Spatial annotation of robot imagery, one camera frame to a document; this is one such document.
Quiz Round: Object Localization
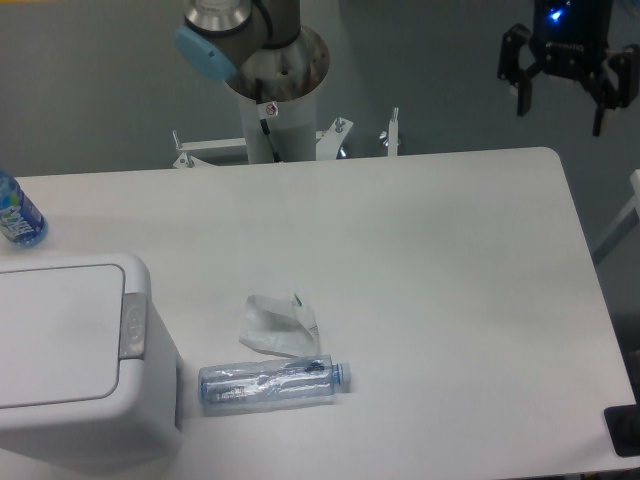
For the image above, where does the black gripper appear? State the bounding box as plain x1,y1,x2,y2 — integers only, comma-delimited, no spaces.
497,0,639,137

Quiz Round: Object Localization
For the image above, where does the white plastic trash can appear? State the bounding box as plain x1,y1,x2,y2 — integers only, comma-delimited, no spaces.
1,254,183,473

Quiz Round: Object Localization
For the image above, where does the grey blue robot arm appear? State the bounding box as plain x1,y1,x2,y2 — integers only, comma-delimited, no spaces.
174,1,639,135

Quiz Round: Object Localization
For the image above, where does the white clamp with wingnut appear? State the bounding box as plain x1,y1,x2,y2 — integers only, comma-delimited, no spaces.
379,106,401,157

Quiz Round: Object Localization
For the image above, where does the black object at edge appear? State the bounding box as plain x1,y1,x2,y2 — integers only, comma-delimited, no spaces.
604,404,639,458

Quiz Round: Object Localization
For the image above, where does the crumpled white plastic wrapper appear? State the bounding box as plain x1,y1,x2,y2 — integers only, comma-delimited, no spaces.
239,294,321,358

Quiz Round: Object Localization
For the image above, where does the clear empty plastic bottle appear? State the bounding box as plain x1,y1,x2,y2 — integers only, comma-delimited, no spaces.
198,355,352,416

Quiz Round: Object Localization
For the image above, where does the blue labelled drink bottle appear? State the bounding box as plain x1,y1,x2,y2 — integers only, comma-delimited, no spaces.
1,170,48,248

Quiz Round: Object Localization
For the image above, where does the white frame at right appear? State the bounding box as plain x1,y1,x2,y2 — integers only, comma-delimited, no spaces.
591,169,639,265

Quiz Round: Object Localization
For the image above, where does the white metal base bracket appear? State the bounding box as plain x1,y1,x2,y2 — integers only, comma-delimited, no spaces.
171,117,355,169

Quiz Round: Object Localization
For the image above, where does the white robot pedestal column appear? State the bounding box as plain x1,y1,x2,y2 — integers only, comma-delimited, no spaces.
236,93,317,164

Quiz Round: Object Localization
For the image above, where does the black cable on pedestal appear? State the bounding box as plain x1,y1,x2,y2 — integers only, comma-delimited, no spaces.
254,77,282,164

